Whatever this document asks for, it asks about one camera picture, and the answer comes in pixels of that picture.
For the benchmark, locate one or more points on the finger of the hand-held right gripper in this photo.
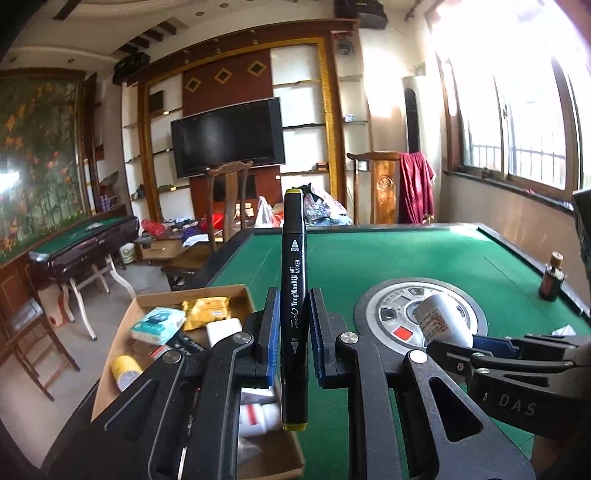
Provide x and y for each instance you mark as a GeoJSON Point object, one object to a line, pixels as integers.
{"type": "Point", "coordinates": [494, 346]}
{"type": "Point", "coordinates": [455, 355]}

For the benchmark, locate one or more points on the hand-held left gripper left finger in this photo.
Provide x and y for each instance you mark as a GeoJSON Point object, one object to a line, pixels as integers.
{"type": "Point", "coordinates": [272, 337]}

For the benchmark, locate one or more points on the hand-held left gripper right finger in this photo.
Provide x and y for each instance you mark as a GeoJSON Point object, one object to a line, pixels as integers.
{"type": "Point", "coordinates": [319, 341]}

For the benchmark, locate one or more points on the white pill bottle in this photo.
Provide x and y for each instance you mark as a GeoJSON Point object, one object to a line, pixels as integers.
{"type": "Point", "coordinates": [441, 318]}

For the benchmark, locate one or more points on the white charger adapter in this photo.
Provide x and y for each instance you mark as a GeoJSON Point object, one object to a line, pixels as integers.
{"type": "Point", "coordinates": [224, 330]}

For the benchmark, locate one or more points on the black marker olive cap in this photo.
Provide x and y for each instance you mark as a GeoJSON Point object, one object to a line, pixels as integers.
{"type": "Point", "coordinates": [294, 277]}

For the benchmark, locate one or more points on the yellow cracker packet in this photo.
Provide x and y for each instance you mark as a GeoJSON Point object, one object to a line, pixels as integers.
{"type": "Point", "coordinates": [207, 311]}

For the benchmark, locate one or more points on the white and red carton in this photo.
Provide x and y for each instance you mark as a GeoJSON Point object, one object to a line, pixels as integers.
{"type": "Point", "coordinates": [258, 413]}

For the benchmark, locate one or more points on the black and clear pouch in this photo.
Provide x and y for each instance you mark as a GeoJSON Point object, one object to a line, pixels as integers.
{"type": "Point", "coordinates": [184, 344]}

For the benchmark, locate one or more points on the white tissue packet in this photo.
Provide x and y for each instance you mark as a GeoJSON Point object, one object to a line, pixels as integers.
{"type": "Point", "coordinates": [157, 325]}

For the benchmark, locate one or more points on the yellow tape roll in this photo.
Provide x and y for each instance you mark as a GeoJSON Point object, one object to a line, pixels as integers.
{"type": "Point", "coordinates": [125, 369]}

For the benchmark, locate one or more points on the brown cardboard box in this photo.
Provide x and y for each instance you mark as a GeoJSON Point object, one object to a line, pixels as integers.
{"type": "Point", "coordinates": [117, 337]}

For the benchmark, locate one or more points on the round table centre panel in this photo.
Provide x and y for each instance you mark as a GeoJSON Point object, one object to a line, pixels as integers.
{"type": "Point", "coordinates": [392, 314]}

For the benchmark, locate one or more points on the dark glass bottle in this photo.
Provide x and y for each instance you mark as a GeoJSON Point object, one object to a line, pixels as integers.
{"type": "Point", "coordinates": [549, 281]}

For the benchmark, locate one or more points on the white plastic bag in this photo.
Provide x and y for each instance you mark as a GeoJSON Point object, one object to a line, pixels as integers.
{"type": "Point", "coordinates": [264, 214]}

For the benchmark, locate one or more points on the pile of clothes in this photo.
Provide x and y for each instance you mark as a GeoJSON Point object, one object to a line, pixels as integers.
{"type": "Point", "coordinates": [323, 205]}

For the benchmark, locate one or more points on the low wooden table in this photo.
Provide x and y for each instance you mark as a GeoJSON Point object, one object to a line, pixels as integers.
{"type": "Point", "coordinates": [161, 251]}

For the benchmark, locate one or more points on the dark wooden chair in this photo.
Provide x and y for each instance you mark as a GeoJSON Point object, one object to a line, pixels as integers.
{"type": "Point", "coordinates": [226, 194]}

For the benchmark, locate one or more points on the red plastic bag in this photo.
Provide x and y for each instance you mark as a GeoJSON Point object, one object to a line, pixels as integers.
{"type": "Point", "coordinates": [154, 227]}

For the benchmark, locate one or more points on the white bucket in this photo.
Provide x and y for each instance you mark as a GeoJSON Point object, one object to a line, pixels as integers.
{"type": "Point", "coordinates": [129, 254]}

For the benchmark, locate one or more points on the carved light wooden chair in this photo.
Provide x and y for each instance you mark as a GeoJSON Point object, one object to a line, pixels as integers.
{"type": "Point", "coordinates": [385, 187]}

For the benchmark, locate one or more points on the dark red cloth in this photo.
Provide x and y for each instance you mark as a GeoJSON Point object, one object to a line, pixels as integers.
{"type": "Point", "coordinates": [415, 184]}

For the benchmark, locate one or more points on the black flat television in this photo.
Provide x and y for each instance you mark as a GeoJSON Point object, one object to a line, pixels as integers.
{"type": "Point", "coordinates": [226, 136]}

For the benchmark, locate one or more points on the dark green-topped mahjong table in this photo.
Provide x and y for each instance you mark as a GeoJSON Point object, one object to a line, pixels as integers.
{"type": "Point", "coordinates": [83, 240]}

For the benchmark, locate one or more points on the barred window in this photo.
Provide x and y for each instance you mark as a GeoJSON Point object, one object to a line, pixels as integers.
{"type": "Point", "coordinates": [517, 115]}

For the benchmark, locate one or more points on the brown wooden side chair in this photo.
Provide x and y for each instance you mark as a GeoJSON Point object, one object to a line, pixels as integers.
{"type": "Point", "coordinates": [27, 318]}

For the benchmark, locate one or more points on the white standing air conditioner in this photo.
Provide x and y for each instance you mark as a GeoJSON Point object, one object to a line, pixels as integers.
{"type": "Point", "coordinates": [422, 92]}

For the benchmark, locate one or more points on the black speaker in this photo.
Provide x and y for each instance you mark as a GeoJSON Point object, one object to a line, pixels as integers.
{"type": "Point", "coordinates": [131, 68]}
{"type": "Point", "coordinates": [360, 13]}

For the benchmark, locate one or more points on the floral wall painting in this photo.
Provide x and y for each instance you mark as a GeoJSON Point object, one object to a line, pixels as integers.
{"type": "Point", "coordinates": [41, 152]}

